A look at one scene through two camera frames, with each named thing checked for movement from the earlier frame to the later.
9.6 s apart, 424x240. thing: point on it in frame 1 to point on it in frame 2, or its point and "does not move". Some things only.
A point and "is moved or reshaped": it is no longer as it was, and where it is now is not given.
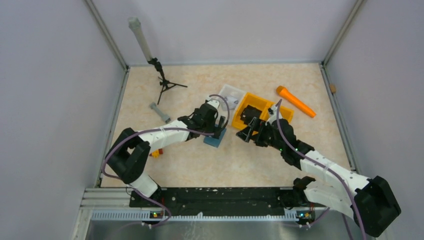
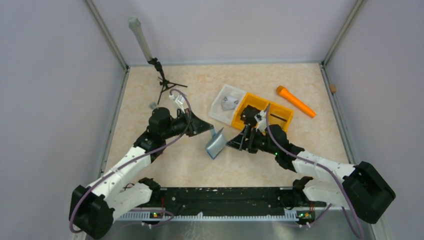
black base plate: (260, 202) does not move
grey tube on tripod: (134, 24) does not move
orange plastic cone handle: (282, 90) does not move
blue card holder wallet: (214, 141) is moved or reshaped
